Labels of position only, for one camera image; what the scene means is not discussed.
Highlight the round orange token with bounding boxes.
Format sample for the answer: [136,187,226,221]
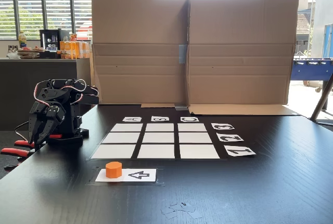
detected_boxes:
[105,161,123,179]

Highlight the white nine-square grid sheet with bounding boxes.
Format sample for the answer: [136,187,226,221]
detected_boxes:
[91,122,221,160]

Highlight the dark counter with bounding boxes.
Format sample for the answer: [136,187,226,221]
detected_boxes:
[0,58,92,131]

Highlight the food platter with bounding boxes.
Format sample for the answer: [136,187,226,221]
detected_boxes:
[16,46,47,59]

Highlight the orange drink cartons pack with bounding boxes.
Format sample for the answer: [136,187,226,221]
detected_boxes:
[59,40,91,60]

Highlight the black mini fridge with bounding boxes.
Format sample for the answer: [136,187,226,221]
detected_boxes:
[39,28,70,52]

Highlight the yellow drink bottle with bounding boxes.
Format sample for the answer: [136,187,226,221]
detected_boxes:
[18,31,28,49]

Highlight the brown cardboard box panel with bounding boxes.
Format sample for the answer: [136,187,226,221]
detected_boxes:
[89,0,189,109]
[186,0,300,116]

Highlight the white arrow paper sheet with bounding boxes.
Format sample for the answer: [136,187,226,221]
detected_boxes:
[95,168,157,183]

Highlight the grey tape strip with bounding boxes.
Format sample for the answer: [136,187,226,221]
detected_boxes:
[178,44,188,64]

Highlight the clear tape scraps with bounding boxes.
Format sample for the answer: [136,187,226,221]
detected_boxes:
[160,202,204,220]

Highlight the number 3 paper label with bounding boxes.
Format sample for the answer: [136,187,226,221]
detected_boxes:
[211,123,235,131]

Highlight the number 2 paper label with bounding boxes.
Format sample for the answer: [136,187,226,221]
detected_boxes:
[216,133,245,142]

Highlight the number 1 paper label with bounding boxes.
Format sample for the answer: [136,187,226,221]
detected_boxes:
[224,145,257,157]

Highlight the blue foosball table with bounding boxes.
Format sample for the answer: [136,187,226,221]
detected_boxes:
[290,57,333,94]

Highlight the metal table leg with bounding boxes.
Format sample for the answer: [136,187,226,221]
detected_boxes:
[309,74,333,126]

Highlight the red white servo wire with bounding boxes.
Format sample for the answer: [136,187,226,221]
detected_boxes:
[33,78,88,108]

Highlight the black power cable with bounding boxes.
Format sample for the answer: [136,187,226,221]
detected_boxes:
[14,121,30,142]

